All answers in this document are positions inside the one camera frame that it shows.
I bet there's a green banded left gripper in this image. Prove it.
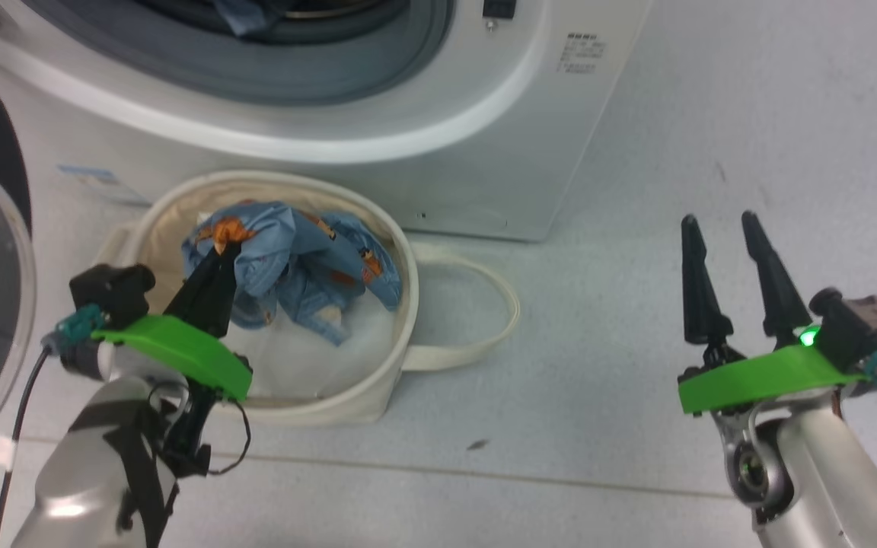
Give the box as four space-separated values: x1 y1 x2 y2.
92 241 253 403

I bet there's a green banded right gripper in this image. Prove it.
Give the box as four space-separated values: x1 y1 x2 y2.
677 211 869 435

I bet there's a blue bear print garment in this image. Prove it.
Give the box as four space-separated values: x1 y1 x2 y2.
210 0 291 37
182 200 403 347

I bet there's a cream canvas laundry basket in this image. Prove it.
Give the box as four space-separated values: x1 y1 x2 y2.
96 169 521 425

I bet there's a white front-load washing machine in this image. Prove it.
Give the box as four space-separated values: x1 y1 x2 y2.
0 0 652 243

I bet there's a blue energy label sticker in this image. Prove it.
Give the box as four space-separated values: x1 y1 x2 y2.
56 164 151 208

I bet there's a teal plug left camera cable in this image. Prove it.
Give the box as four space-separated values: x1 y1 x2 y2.
0 304 104 548

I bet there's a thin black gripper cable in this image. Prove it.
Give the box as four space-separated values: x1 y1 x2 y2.
210 396 253 476

